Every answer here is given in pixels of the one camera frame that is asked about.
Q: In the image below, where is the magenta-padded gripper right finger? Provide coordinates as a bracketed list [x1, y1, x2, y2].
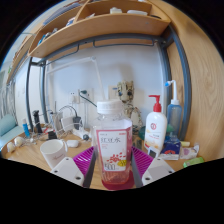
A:
[130, 146, 176, 188]

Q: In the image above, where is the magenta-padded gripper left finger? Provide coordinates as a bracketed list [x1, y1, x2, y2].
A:
[49, 146, 98, 189]

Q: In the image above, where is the clear drink bottle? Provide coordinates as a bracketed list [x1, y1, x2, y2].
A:
[90, 99, 134, 186]

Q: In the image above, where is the small white digital display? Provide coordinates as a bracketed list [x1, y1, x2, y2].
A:
[147, 146, 159, 159]

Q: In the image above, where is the white cup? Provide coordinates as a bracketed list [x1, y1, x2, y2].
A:
[39, 138, 69, 169]

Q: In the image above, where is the blue tissue pack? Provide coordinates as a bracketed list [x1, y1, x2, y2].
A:
[159, 134, 183, 161]

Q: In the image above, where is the white earbuds case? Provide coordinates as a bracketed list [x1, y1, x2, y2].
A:
[65, 139, 80, 149]

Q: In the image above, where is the green packet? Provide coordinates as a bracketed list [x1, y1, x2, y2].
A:
[182, 156, 205, 169]

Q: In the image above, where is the white wrapped packet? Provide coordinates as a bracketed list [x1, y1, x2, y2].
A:
[179, 143, 201, 160]

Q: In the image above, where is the black power adapter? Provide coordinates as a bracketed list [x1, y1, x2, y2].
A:
[47, 130, 58, 140]

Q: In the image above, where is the white lotion bottle, red pump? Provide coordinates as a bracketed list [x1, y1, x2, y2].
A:
[143, 94, 168, 154]

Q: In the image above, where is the white charger with black plug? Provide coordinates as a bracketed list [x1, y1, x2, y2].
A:
[61, 114, 83, 133]

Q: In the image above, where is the black bottle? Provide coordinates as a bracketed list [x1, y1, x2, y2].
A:
[32, 109, 44, 134]

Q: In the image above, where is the blue tube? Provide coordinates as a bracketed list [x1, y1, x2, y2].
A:
[21, 118, 31, 138]

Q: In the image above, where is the teal cushion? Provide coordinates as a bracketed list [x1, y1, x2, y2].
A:
[0, 114, 19, 141]

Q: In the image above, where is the brown tree figurine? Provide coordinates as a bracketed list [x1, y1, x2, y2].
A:
[116, 80, 143, 129]

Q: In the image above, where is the white desk lamp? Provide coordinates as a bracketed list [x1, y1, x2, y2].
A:
[46, 55, 106, 101]

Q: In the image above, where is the wooden shelf unit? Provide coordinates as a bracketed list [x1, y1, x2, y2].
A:
[6, 0, 173, 84]

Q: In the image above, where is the white double wall socket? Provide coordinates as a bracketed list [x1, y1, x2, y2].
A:
[68, 88, 94, 105]

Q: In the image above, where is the white single wall socket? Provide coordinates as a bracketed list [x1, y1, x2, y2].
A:
[108, 84, 119, 100]

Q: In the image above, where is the grey metal desk frame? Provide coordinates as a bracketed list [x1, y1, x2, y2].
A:
[25, 26, 193, 141]

